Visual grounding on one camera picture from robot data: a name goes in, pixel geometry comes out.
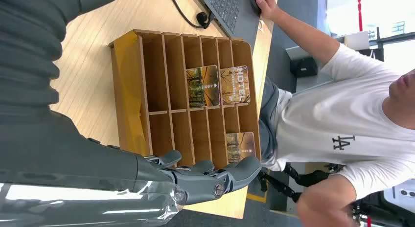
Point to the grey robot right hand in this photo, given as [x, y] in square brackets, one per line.
[64, 167]

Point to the hotel print key card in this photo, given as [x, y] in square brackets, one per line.
[235, 86]

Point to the forest print card with arrow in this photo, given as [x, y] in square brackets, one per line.
[202, 86]

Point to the wooden card rack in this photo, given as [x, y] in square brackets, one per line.
[162, 89]

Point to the person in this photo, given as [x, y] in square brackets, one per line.
[324, 121]

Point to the autumn print card with arrow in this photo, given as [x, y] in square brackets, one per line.
[240, 147]

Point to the grey laptop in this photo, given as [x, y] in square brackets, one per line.
[235, 11]

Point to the black box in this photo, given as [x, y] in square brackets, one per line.
[303, 67]

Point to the red pole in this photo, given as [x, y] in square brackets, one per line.
[360, 11]

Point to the white box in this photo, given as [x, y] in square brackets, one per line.
[356, 40]

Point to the ribbed grey right arm sleeve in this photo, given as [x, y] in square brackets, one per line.
[29, 57]

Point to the black chair base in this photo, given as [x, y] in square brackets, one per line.
[285, 186]

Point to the yellow floor tape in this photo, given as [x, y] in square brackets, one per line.
[256, 198]

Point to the white device with black dots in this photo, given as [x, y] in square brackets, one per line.
[400, 191]

